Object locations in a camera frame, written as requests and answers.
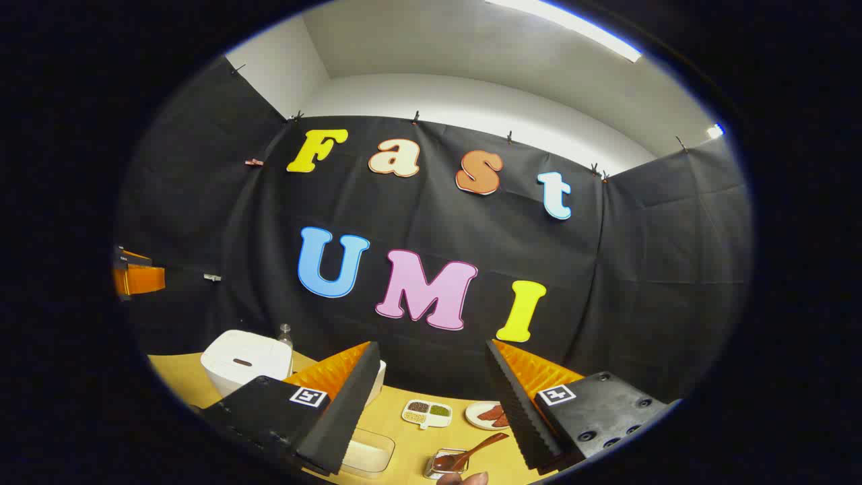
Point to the red meat piece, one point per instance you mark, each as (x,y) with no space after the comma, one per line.
(501,421)
(491,412)

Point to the white round plate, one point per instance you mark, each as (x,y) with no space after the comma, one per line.
(475,414)

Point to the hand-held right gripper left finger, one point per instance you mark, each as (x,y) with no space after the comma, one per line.
(350,404)

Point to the white toaster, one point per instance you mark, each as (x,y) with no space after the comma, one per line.
(381,384)

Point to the small ceiling light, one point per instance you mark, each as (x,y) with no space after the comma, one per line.
(714,131)

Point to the clear box of rice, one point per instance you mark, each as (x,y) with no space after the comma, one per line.
(367,455)

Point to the clear glass bottle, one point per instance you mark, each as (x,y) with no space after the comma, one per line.
(285,335)

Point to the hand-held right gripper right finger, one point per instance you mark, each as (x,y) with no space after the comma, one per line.
(522,417)

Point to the long ceiling light strip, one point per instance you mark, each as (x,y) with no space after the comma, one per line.
(572,27)

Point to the brown wooden spoon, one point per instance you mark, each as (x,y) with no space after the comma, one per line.
(485,444)

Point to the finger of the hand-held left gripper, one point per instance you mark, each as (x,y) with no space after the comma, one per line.
(138,279)

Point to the white rice cooker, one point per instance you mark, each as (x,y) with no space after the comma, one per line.
(242,353)

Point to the white divided dish of beans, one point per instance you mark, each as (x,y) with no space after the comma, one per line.
(426,416)

